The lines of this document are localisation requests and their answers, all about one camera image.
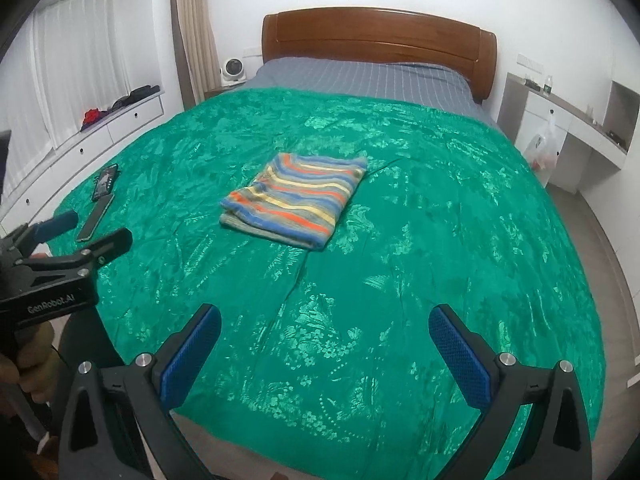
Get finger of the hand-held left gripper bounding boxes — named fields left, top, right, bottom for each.
left=10, top=228, right=134, bottom=289
left=20, top=210, right=80, bottom=256

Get black clothes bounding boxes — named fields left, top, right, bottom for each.
left=107, top=85, right=162, bottom=111

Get wooden nightstand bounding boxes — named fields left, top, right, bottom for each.
left=204, top=85, right=241, bottom=103

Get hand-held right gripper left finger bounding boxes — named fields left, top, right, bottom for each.
left=57, top=302, right=223, bottom=480

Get black cased smartphone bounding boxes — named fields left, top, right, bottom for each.
left=92, top=165, right=121, bottom=202

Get green floral blanket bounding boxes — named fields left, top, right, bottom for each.
left=50, top=87, right=608, bottom=480

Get small white fan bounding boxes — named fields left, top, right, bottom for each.
left=220, top=56, right=247, bottom=86

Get grey striped bed sheet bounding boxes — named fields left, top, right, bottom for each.
left=247, top=57, right=506, bottom=131

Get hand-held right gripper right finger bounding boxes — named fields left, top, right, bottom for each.
left=429, top=304, right=593, bottom=480

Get white built-in desk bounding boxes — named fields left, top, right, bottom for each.
left=495, top=72, right=640, bottom=196

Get white drawer bench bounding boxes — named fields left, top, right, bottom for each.
left=0, top=85, right=166, bottom=231

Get striped knit sweater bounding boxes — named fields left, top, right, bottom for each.
left=219, top=152, right=368, bottom=252

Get beige curtain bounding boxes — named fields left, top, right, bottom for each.
left=170, top=0, right=218, bottom=111

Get wooden headboard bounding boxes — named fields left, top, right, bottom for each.
left=261, top=7, right=498, bottom=106

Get person's left hand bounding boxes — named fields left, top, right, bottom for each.
left=0, top=322, right=61, bottom=416

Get clear plastic bag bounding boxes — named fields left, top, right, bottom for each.
left=522, top=112, right=563, bottom=173

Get white sheer curtain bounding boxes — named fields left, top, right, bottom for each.
left=0, top=0, right=133, bottom=196

